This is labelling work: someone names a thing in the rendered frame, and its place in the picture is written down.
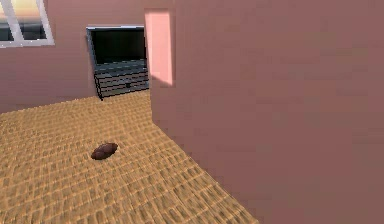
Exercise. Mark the brown oval ball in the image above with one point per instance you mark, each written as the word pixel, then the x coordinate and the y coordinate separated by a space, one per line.
pixel 104 151

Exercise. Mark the black television set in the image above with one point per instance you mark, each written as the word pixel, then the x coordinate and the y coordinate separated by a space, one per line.
pixel 118 45

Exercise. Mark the white framed window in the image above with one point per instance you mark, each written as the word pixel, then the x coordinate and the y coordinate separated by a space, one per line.
pixel 20 25

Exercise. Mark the dark slatted television stand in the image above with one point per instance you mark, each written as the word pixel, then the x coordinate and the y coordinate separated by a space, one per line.
pixel 121 81

